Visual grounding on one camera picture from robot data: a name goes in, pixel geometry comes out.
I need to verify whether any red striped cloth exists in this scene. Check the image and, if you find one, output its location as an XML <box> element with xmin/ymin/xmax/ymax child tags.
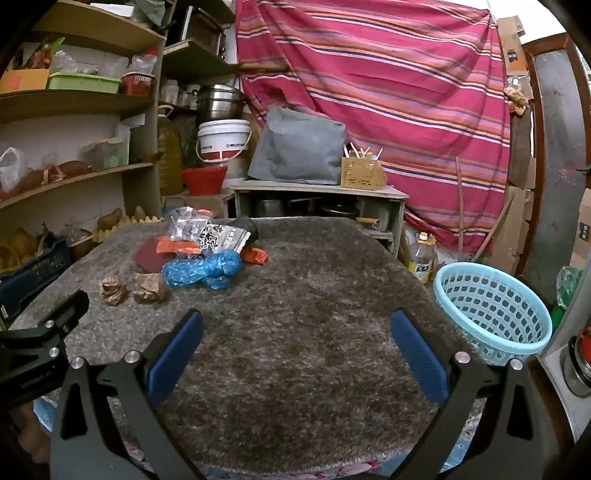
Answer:
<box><xmin>235</xmin><ymin>0</ymin><xmax>513</xmax><ymax>254</ymax></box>

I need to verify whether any red scalloped plastic basket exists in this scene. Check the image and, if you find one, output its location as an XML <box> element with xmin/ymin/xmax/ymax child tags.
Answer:
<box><xmin>181</xmin><ymin>165</ymin><xmax>229</xmax><ymax>196</ymax></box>

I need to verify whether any clear plastic printed packet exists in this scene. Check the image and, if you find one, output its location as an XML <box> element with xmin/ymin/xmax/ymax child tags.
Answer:
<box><xmin>163</xmin><ymin>207</ymin><xmax>211</xmax><ymax>243</ymax></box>

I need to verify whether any flattened brown cardboard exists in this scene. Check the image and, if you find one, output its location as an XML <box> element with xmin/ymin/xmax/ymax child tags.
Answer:
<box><xmin>489</xmin><ymin>138</ymin><xmax>539</xmax><ymax>275</ymax></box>

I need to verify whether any clear plastic container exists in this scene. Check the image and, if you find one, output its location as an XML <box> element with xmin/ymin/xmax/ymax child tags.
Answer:
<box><xmin>82</xmin><ymin>136</ymin><xmax>131</xmax><ymax>171</ymax></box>

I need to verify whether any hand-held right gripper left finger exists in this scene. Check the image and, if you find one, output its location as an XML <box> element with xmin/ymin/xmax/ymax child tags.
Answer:
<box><xmin>50</xmin><ymin>308</ymin><xmax>205</xmax><ymax>480</ymax></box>

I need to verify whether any bamboo chopstick holder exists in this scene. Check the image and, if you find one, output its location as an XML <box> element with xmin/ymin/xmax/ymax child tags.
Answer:
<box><xmin>341</xmin><ymin>157</ymin><xmax>386</xmax><ymax>190</ymax></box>

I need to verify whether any grey metal door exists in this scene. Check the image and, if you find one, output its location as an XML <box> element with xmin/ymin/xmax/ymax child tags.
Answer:
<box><xmin>522</xmin><ymin>34</ymin><xmax>591</xmax><ymax>301</ymax></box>

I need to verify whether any wooden stick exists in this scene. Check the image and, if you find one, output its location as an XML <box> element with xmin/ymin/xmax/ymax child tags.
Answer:
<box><xmin>455</xmin><ymin>157</ymin><xmax>468</xmax><ymax>252</ymax></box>

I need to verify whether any black pan with wooden handle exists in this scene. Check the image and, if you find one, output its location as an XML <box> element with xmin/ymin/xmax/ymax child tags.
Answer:
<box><xmin>321</xmin><ymin>203</ymin><xmax>382</xmax><ymax>229</ymax></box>

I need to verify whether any black pouch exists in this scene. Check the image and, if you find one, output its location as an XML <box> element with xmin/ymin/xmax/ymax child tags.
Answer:
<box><xmin>231</xmin><ymin>216</ymin><xmax>259</xmax><ymax>245</ymax></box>

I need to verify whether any small oil bottle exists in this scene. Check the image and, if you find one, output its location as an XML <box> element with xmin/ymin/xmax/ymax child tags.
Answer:
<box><xmin>409</xmin><ymin>232</ymin><xmax>437</xmax><ymax>284</ymax></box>

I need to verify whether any blue plastic crate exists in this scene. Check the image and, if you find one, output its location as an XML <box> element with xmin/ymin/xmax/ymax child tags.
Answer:
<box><xmin>0</xmin><ymin>234</ymin><xmax>72</xmax><ymax>319</ymax></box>

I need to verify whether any brown paper ball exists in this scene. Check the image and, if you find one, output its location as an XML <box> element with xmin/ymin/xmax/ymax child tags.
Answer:
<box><xmin>134</xmin><ymin>273</ymin><xmax>168</xmax><ymax>304</ymax></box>
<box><xmin>99</xmin><ymin>275</ymin><xmax>127</xmax><ymax>306</ymax></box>

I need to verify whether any yellow egg tray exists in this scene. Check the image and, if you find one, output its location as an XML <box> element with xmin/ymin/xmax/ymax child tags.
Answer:
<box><xmin>92</xmin><ymin>205</ymin><xmax>162</xmax><ymax>243</ymax></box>

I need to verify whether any grey fabric cover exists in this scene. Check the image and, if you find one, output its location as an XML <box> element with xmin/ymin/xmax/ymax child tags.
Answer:
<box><xmin>247</xmin><ymin>107</ymin><xmax>348</xmax><ymax>186</ymax></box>

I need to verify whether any grey shaggy mat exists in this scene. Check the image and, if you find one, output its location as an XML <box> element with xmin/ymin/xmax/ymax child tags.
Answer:
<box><xmin>9</xmin><ymin>216</ymin><xmax>490</xmax><ymax>476</ymax></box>

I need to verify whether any black toaster oven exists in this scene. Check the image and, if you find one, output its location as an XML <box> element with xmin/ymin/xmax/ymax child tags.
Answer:
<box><xmin>178</xmin><ymin>4</ymin><xmax>227</xmax><ymax>58</ymax></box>

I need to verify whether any brown cardboard box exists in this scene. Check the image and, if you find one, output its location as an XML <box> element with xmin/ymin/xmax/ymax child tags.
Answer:
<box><xmin>496</xmin><ymin>16</ymin><xmax>536</xmax><ymax>88</ymax></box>

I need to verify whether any large potato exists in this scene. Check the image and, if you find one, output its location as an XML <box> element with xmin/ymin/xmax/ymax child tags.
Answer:
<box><xmin>96</xmin><ymin>208</ymin><xmax>124</xmax><ymax>230</ymax></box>

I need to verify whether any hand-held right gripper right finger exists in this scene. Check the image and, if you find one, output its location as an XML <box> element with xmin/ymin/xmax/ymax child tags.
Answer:
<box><xmin>390</xmin><ymin>308</ymin><xmax>573</xmax><ymax>480</ymax></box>

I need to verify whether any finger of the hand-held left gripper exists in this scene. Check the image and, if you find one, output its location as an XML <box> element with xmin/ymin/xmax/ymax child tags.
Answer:
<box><xmin>0</xmin><ymin>290</ymin><xmax>90</xmax><ymax>370</ymax></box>

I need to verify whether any red paper envelope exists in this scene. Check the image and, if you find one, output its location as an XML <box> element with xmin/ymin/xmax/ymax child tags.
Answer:
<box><xmin>135</xmin><ymin>236</ymin><xmax>172</xmax><ymax>274</ymax></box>

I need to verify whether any white plastic bag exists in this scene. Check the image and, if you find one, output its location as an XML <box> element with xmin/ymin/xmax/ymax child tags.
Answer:
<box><xmin>0</xmin><ymin>147</ymin><xmax>29</xmax><ymax>192</ymax></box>

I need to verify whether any small red mesh basket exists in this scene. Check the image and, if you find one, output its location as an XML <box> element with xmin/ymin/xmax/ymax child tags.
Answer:
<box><xmin>121</xmin><ymin>73</ymin><xmax>156</xmax><ymax>97</ymax></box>

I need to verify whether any black and white printed packet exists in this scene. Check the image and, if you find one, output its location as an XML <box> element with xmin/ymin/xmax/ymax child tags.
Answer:
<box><xmin>198</xmin><ymin>222</ymin><xmax>252</xmax><ymax>254</ymax></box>

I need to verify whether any green plastic bag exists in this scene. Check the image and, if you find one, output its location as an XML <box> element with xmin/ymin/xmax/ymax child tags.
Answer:
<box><xmin>551</xmin><ymin>265</ymin><xmax>585</xmax><ymax>324</ymax></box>

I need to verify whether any blue plastic bag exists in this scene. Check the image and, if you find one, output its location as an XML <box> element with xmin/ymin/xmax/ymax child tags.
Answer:
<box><xmin>161</xmin><ymin>251</ymin><xmax>243</xmax><ymax>291</ymax></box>

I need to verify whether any light blue plastic basket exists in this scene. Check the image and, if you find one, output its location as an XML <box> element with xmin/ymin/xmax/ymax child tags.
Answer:
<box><xmin>433</xmin><ymin>262</ymin><xmax>553</xmax><ymax>366</ymax></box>

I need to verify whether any wooden shelf unit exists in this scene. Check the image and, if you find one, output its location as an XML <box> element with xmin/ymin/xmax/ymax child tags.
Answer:
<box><xmin>0</xmin><ymin>0</ymin><xmax>167</xmax><ymax>241</ymax></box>

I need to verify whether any green plastic tray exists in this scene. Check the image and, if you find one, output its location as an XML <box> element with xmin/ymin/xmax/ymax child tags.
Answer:
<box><xmin>47</xmin><ymin>72</ymin><xmax>123</xmax><ymax>94</ymax></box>

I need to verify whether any sweet potato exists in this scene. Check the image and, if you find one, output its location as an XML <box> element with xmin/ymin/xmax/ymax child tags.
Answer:
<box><xmin>48</xmin><ymin>160</ymin><xmax>93</xmax><ymax>178</ymax></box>
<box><xmin>14</xmin><ymin>170</ymin><xmax>51</xmax><ymax>195</ymax></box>

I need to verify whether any small steel pot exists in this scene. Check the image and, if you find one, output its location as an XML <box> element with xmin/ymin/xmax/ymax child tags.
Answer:
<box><xmin>252</xmin><ymin>198</ymin><xmax>282</xmax><ymax>217</ymax></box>

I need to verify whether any low wooden cabinet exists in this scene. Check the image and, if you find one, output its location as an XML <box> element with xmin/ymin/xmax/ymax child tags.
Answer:
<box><xmin>228</xmin><ymin>179</ymin><xmax>410</xmax><ymax>254</ymax></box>

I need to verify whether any bundle of chopsticks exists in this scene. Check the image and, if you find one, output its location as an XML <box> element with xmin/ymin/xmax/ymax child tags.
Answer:
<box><xmin>344</xmin><ymin>142</ymin><xmax>384</xmax><ymax>162</ymax></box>

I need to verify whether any clear plastic bag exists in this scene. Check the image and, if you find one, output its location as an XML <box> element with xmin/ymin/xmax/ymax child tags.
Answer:
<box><xmin>50</xmin><ymin>50</ymin><xmax>130</xmax><ymax>78</ymax></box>

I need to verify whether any dark wooden shelf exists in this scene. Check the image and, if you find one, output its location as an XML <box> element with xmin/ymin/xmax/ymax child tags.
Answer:
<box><xmin>161</xmin><ymin>0</ymin><xmax>241</xmax><ymax>93</ymax></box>

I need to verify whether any yellow cardboard box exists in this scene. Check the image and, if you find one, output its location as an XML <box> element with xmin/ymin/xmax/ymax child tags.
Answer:
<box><xmin>0</xmin><ymin>68</ymin><xmax>51</xmax><ymax>95</ymax></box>

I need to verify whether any white bucket with red label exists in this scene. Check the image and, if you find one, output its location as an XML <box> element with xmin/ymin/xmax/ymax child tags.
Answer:
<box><xmin>197</xmin><ymin>119</ymin><xmax>253</xmax><ymax>181</ymax></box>

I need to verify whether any large yellow oil bottle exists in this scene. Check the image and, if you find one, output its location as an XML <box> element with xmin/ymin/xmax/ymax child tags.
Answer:
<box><xmin>157</xmin><ymin>105</ymin><xmax>184</xmax><ymax>197</ymax></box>

